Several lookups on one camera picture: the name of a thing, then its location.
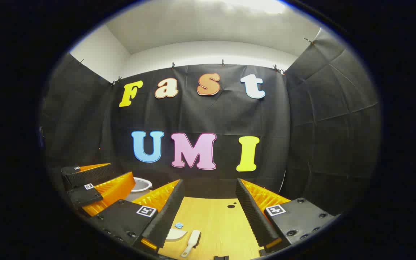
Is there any small grey broom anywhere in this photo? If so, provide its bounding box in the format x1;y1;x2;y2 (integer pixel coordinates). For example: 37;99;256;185
181;230;202;257

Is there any grey dustpan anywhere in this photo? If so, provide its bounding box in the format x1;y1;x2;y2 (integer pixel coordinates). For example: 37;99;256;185
166;228;188;242

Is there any white garbage bin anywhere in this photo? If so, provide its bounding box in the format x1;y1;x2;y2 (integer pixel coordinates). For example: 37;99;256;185
125;177;153;203

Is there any wooden desktop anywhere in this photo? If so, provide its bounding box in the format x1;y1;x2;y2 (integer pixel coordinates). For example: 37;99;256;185
157;197;266;260

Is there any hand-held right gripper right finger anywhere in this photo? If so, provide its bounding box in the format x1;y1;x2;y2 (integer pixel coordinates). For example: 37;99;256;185
235;178;335;254

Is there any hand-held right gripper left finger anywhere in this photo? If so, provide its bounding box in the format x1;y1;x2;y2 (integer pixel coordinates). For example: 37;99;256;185
91;179;185;253

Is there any black backdrop cloth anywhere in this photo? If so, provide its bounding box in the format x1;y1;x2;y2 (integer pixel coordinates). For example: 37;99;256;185
40;29;382;217

